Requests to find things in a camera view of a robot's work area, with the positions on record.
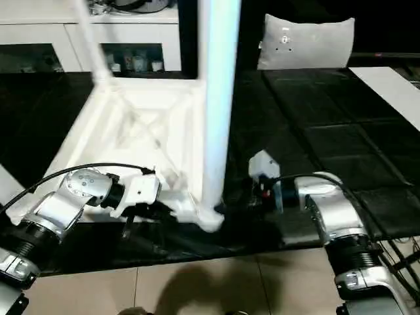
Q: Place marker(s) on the white plastic table top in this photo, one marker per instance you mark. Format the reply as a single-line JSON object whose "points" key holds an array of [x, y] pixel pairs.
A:
{"points": [[131, 115]]}

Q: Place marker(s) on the white plastic table leg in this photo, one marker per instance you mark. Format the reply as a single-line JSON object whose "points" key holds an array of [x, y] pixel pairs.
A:
{"points": [[93, 42], [11, 182], [220, 98]]}

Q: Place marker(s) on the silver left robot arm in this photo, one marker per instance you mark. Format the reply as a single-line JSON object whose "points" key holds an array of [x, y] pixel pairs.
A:
{"points": [[65, 200]]}

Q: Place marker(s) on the black work mat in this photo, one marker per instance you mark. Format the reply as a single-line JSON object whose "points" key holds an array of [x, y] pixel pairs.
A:
{"points": [[328, 131]]}

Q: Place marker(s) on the small white jar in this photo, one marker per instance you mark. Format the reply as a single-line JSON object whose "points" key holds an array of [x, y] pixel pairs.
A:
{"points": [[138, 63], [115, 66], [157, 65]]}

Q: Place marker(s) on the grey cushion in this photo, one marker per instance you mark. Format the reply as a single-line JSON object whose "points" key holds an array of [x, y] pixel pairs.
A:
{"points": [[305, 42]]}

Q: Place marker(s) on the white flat board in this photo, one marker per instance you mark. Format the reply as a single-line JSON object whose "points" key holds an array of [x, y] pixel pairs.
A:
{"points": [[390, 88]]}

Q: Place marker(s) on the black cabinet with gold label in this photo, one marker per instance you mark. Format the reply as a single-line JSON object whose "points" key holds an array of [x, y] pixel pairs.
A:
{"points": [[188, 39]]}

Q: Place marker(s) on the white sideboard cabinet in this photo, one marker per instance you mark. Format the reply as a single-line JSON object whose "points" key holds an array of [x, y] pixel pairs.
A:
{"points": [[49, 33]]}

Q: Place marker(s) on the black round helmet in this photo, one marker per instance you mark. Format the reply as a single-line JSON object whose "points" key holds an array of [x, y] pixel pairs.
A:
{"points": [[144, 5]]}

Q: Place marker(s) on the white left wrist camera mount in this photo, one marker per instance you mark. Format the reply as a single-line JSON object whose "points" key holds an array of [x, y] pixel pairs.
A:
{"points": [[141, 190]]}

